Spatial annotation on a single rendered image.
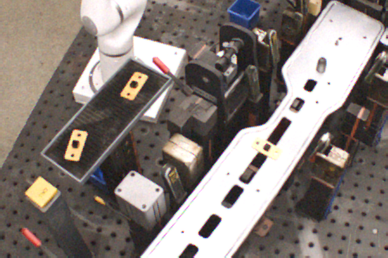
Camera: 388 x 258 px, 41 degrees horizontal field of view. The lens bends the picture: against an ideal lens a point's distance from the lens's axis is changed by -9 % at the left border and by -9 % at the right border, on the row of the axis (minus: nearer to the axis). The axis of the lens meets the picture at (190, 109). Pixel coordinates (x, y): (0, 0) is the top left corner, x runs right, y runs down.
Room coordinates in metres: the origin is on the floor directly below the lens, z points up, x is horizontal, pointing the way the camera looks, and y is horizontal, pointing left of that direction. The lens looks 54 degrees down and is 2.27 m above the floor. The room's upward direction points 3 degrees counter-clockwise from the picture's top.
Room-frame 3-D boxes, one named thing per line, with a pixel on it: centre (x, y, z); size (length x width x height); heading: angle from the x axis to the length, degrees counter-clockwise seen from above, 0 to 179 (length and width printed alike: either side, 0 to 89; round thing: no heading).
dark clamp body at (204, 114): (0.86, -0.02, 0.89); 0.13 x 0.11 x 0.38; 53
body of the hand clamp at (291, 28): (1.24, -0.35, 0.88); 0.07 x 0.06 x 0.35; 53
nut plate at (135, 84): (0.88, 0.14, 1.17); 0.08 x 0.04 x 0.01; 152
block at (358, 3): (1.34, -0.65, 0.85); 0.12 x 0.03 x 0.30; 53
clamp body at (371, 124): (0.97, -0.61, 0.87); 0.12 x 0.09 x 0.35; 53
